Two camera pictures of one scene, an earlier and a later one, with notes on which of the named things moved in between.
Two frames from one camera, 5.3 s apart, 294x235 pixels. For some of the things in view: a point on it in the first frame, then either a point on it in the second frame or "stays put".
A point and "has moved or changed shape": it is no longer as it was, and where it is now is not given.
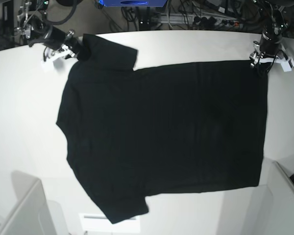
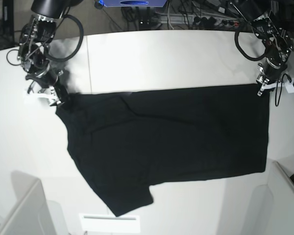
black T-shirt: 131,134 has moved or changed shape
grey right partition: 277,208 stays put
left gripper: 63,42 to 49,78
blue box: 133,3 stays put
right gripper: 267,46 to 270,75
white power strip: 196,20 stays put
